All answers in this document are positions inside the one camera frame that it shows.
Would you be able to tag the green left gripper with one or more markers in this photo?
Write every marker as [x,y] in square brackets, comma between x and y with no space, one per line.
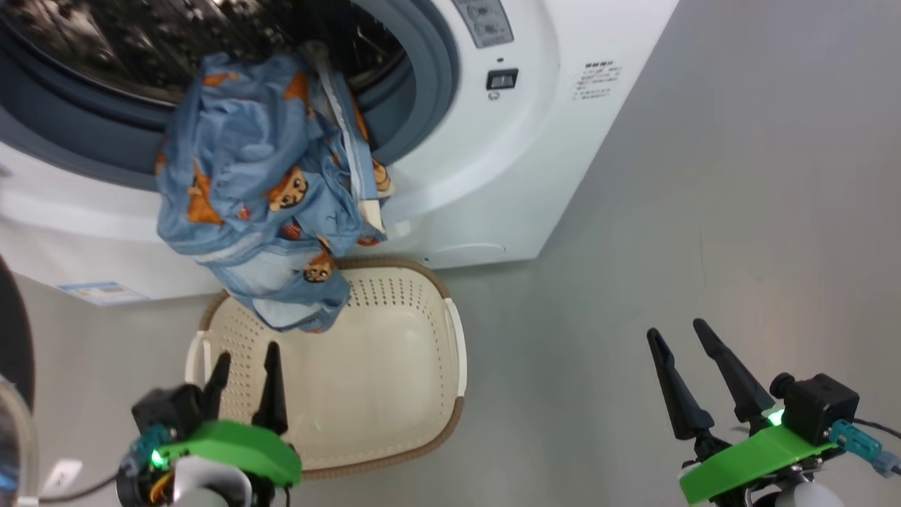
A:
[232,443]

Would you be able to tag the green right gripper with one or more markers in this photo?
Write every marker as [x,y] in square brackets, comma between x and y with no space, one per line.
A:
[753,461]

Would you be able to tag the black round washer door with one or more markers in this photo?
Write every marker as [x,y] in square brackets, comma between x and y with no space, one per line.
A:
[14,338]

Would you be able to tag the blue garment with orange print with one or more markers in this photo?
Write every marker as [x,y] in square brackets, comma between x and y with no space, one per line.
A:
[246,155]

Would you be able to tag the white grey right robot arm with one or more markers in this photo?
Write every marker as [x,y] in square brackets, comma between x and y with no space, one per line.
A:
[816,496]

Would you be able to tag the white front-load washing machine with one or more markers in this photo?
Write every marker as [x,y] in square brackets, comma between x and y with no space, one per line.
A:
[549,141]

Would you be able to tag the black door latch socket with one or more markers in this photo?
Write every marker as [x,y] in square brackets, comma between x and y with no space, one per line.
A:
[502,79]

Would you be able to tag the washing machine drum opening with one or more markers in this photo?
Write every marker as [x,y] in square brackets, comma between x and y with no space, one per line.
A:
[105,35]

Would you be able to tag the cream perforated laundry basket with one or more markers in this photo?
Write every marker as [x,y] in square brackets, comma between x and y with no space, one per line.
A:
[380,380]

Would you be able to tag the blue energy label sticker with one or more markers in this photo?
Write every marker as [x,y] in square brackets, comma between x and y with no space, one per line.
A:
[102,292]

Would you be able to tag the round white filter cover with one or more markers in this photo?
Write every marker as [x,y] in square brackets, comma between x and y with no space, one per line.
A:
[464,253]

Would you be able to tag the small printed text label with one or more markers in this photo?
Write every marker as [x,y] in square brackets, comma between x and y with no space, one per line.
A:
[597,80]

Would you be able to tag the grey warning sticker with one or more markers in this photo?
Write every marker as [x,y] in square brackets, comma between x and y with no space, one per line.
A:
[484,21]

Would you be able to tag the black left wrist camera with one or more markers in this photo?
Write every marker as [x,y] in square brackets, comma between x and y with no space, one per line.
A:
[169,408]

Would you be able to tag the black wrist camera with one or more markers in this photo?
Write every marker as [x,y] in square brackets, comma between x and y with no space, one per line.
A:
[820,405]
[169,408]

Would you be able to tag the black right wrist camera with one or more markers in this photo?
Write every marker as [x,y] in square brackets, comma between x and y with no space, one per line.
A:
[820,405]

